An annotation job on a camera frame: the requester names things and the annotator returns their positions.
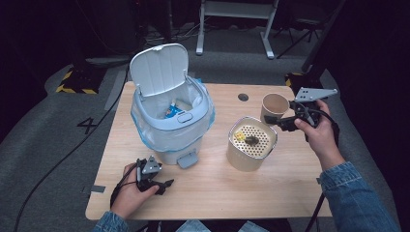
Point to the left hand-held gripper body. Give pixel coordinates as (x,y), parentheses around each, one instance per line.
(151,166)

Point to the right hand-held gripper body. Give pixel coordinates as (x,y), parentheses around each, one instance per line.
(311,94)

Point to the brown paper cup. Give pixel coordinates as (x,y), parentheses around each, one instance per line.
(272,104)

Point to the dark tea bag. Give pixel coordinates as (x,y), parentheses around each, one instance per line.
(251,140)

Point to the white and blue pedal bin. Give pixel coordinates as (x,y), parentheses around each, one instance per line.
(170,135)

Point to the yellow tea bag tag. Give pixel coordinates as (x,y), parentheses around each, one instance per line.
(239,136)

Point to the beige canister with perforated strainer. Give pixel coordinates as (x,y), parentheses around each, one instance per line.
(245,161)

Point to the blue snack packet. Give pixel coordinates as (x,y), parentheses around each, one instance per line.
(171,111)

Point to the person's left hand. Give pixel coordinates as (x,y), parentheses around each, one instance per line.
(127,199)

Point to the person's right hand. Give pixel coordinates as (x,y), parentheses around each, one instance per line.
(324,141)

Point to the black pole with hazard-striped base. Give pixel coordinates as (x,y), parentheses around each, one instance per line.
(306,82)

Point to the person's left leg in jeans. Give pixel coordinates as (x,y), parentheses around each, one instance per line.
(191,227)

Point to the person's leg in jeans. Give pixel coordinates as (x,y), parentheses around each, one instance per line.
(191,227)
(253,227)

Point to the black tripod stand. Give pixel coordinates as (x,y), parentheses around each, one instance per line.
(301,38)

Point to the grey tape strip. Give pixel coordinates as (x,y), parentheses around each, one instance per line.
(97,189)

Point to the person's right leg in jeans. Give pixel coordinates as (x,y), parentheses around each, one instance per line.
(253,227)

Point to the black base with hazard stripes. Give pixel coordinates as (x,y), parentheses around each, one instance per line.
(82,82)

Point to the white desk frame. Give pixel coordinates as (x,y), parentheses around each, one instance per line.
(237,9)

